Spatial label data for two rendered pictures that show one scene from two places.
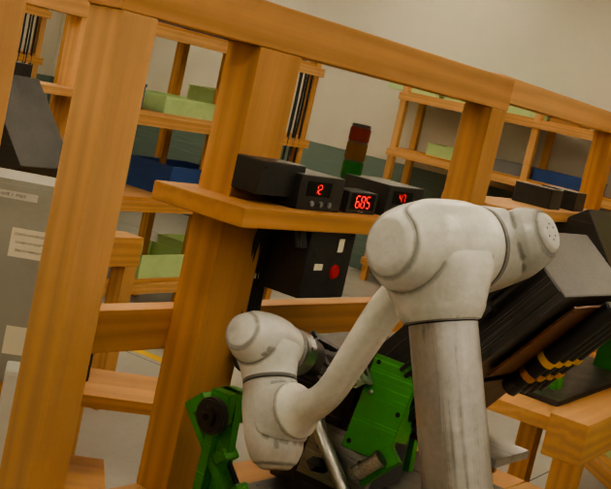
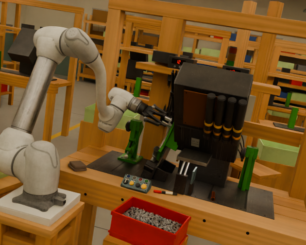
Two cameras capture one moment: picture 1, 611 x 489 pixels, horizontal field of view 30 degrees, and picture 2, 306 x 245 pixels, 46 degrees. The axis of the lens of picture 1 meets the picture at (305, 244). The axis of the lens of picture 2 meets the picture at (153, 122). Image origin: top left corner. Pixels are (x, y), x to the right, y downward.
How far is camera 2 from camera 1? 2.60 m
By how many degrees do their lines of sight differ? 68
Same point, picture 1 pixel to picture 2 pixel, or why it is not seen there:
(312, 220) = (169, 70)
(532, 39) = not seen: outside the picture
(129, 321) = not seen: hidden behind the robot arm
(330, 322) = not seen: hidden behind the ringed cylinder
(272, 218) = (148, 66)
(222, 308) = (156, 100)
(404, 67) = (247, 22)
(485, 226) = (53, 31)
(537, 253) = (64, 39)
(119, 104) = (109, 33)
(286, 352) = (116, 98)
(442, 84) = (280, 29)
